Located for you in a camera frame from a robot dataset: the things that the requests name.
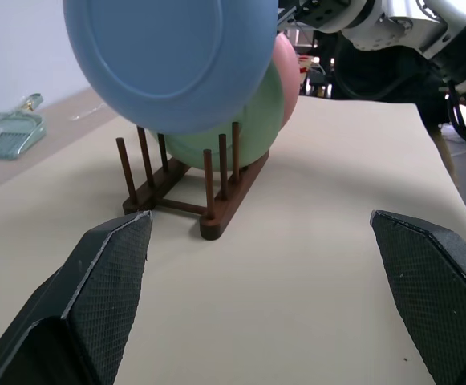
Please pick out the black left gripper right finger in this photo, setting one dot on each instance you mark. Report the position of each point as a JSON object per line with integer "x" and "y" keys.
{"x": 429, "y": 288}

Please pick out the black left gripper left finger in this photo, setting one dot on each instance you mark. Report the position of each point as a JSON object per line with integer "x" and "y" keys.
{"x": 96, "y": 305}

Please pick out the green plastic plate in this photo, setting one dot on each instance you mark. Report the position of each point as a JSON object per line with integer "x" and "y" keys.
{"x": 258, "y": 120}

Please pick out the pink red plastic plate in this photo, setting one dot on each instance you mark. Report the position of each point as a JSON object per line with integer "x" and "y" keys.
{"x": 289, "y": 80}

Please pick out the blue plastic plate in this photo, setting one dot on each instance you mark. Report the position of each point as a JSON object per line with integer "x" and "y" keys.
{"x": 168, "y": 60}

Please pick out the brown wooden dish rack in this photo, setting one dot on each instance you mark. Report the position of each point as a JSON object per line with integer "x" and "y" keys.
{"x": 216, "y": 228}

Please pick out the tan wooden leg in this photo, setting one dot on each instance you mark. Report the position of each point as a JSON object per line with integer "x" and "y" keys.
{"x": 445, "y": 152}

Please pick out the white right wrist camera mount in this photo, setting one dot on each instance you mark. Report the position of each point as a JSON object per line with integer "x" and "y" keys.
{"x": 321, "y": 16}

